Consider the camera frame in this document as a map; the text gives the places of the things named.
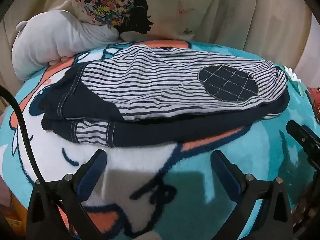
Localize orange box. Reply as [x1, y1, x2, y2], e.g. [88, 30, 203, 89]
[0, 192, 28, 236]

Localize beige curtain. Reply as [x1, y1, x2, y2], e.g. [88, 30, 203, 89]
[0, 0, 320, 100]

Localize striped navy pants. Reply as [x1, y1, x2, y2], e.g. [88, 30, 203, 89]
[41, 44, 290, 148]

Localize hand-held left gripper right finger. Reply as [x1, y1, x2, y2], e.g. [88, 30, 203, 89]
[211, 150, 294, 240]

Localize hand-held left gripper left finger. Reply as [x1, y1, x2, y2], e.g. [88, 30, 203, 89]
[26, 149, 108, 240]

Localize red cloth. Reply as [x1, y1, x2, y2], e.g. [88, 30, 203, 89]
[306, 87, 320, 123]

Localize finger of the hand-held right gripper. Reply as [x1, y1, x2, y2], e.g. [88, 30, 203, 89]
[286, 120, 320, 171]

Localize cream floral print pillow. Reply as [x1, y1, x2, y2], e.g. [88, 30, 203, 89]
[66, 0, 200, 42]

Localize grey plush toy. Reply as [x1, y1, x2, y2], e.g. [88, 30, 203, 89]
[11, 10, 120, 82]

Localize teal printed cartoon blanket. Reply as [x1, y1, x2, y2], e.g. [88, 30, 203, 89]
[0, 39, 320, 240]

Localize black cable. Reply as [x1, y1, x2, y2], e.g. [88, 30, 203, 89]
[0, 85, 65, 205]

